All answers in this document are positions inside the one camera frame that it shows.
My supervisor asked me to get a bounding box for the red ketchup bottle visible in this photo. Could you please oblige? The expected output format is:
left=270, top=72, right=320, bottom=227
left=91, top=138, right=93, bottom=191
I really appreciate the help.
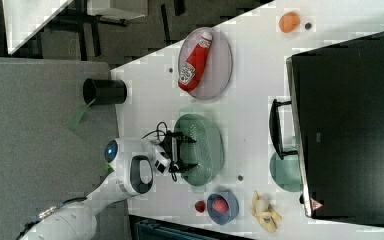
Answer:
left=178, top=31, right=213, bottom=92

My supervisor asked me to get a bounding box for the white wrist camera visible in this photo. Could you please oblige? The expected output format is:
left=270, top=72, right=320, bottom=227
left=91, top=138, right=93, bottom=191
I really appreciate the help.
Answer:
left=152, top=146, right=171, bottom=175

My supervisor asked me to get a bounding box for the grey round plate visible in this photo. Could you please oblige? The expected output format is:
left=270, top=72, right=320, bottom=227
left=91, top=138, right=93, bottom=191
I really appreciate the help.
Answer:
left=178, top=27, right=232, bottom=100

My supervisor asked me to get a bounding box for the red toy strawberry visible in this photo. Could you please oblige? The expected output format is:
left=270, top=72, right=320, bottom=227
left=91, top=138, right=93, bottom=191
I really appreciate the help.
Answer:
left=195, top=200, right=206, bottom=213

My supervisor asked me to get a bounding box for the red toy fruit in bowl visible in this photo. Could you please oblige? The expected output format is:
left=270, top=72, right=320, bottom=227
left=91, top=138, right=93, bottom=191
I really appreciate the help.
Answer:
left=212, top=198, right=229, bottom=213

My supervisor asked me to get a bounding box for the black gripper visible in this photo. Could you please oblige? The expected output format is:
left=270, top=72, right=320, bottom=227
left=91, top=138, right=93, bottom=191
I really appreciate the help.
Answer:
left=162, top=130, right=197, bottom=173

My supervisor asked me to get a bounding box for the orange toy fruit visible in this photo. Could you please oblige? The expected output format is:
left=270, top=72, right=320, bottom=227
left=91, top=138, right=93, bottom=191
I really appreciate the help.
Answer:
left=278, top=12, right=300, bottom=33

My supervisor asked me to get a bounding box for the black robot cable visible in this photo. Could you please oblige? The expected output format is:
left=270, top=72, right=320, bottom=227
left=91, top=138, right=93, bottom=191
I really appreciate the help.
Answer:
left=141, top=121, right=180, bottom=183

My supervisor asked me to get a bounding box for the peeled toy banana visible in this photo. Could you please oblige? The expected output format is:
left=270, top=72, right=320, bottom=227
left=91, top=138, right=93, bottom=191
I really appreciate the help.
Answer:
left=250, top=191, right=282, bottom=233

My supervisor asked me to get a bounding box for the blue bowl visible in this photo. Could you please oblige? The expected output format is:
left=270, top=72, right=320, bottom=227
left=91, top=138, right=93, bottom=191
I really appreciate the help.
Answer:
left=207, top=191, right=239, bottom=225

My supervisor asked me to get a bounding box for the mint green plastic strainer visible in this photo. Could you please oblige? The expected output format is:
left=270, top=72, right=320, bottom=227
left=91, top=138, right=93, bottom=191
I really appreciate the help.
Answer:
left=174, top=108, right=224, bottom=193

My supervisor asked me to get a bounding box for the mint green cup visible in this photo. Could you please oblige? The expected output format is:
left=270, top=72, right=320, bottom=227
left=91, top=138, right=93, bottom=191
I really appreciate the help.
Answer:
left=269, top=150, right=302, bottom=192

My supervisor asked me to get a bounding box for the black utensil holder cup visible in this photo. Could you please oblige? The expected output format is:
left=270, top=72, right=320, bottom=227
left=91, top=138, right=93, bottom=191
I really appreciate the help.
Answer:
left=83, top=78, right=128, bottom=105

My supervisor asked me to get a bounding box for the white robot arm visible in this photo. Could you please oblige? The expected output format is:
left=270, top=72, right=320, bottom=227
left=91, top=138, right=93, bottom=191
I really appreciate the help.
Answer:
left=16, top=131, right=196, bottom=240

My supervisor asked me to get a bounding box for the black silver toaster oven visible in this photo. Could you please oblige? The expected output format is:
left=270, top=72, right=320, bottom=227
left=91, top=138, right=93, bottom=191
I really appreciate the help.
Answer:
left=286, top=31, right=384, bottom=227

